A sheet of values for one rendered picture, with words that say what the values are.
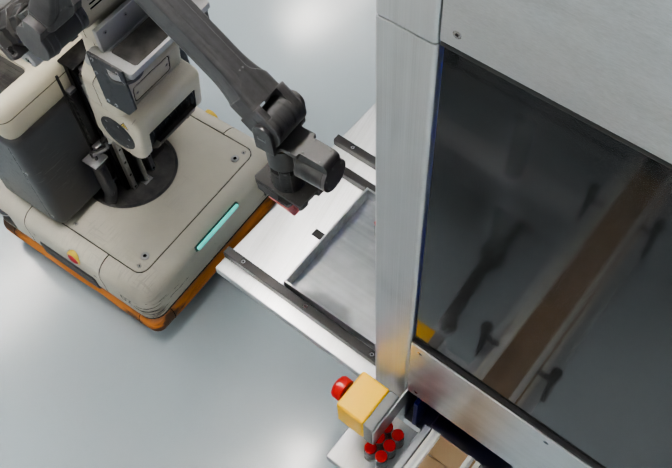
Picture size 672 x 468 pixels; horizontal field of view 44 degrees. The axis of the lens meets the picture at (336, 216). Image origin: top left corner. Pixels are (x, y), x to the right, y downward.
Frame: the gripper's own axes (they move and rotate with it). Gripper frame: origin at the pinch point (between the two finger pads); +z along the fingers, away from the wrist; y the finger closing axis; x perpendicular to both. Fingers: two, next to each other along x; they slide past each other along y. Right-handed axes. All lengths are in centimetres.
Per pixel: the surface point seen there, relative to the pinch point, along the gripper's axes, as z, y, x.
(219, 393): 107, -32, -14
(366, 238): 20.4, 5.1, 12.3
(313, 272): 20.3, 1.7, 0.1
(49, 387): 106, -72, -44
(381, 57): -66, 30, -12
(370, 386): 6.4, 28.2, -15.5
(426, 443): 13.1, 39.4, -15.6
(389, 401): 6.5, 32.1, -15.6
